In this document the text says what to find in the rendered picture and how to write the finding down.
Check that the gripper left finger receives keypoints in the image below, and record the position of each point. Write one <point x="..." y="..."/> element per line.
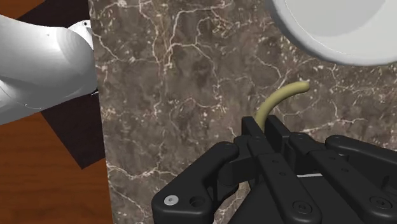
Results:
<point x="198" y="173"/>

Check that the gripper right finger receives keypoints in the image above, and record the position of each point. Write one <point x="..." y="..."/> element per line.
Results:
<point x="347" y="173"/>

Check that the white round plate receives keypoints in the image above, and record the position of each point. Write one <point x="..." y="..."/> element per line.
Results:
<point x="341" y="42"/>

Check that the dark robot stand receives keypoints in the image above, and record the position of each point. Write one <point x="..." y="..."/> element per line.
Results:
<point x="76" y="131"/>

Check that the tan curved stick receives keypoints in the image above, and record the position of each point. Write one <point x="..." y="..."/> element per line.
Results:
<point x="273" y="98"/>

